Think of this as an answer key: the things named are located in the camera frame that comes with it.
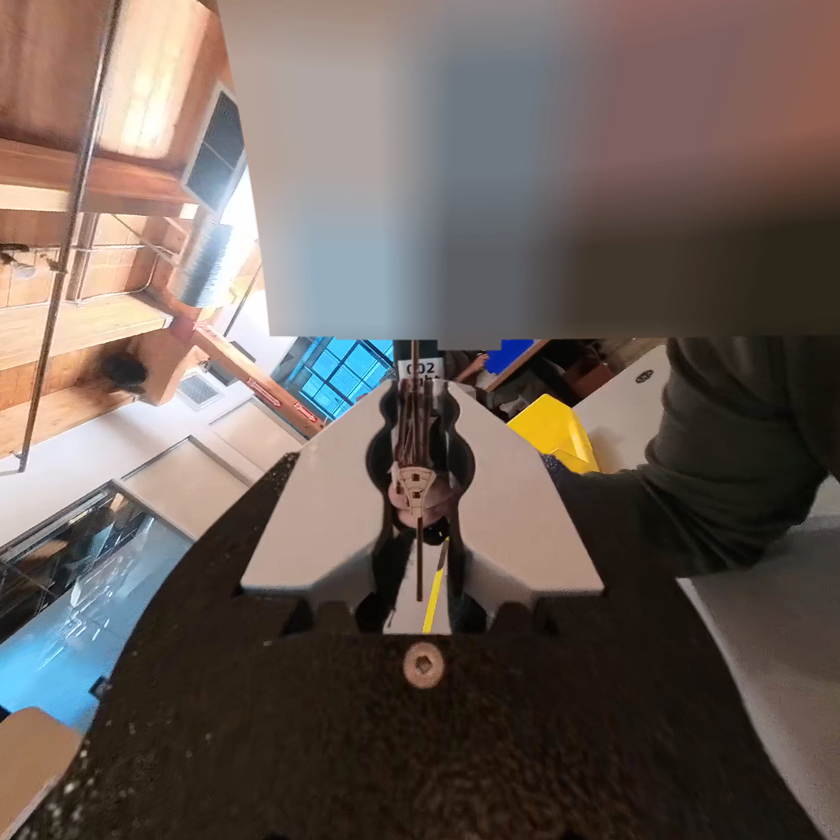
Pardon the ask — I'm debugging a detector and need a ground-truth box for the yellow bin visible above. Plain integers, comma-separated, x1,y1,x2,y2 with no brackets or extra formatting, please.
507,392,602,475

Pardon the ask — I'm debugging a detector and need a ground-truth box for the round metal air duct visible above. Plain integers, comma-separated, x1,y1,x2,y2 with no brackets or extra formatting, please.
168,219,236,310

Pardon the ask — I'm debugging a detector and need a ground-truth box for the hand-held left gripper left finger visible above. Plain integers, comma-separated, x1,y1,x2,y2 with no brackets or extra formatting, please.
240,381,403,618

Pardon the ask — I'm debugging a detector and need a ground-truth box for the glass wall panel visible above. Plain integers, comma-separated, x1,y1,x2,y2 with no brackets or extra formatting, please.
0,481,199,721

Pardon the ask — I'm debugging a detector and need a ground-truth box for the wooden model frame assembly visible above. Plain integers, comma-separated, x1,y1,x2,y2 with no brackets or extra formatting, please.
392,339,439,602

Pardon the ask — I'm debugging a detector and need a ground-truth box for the metal air vent box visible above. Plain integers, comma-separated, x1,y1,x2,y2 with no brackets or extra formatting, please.
180,81,248,212

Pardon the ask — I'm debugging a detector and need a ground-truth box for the thin metal ceiling pipe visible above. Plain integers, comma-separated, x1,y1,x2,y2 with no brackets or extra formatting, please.
17,0,127,475

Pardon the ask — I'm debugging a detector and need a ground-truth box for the person's right hand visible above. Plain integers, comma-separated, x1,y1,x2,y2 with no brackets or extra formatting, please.
391,474,462,530

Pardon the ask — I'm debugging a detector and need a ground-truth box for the gridded window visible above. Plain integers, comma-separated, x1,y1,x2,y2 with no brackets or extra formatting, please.
271,337,396,425

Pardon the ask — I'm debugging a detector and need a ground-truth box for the person's right forearm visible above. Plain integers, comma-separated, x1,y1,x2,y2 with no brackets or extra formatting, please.
543,337,830,580

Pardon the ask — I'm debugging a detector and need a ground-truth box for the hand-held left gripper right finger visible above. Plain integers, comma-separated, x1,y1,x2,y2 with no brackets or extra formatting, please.
444,381,605,621

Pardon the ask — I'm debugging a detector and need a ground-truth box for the white wall vent grille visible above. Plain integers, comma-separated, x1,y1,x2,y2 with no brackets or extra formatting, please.
175,370,219,412

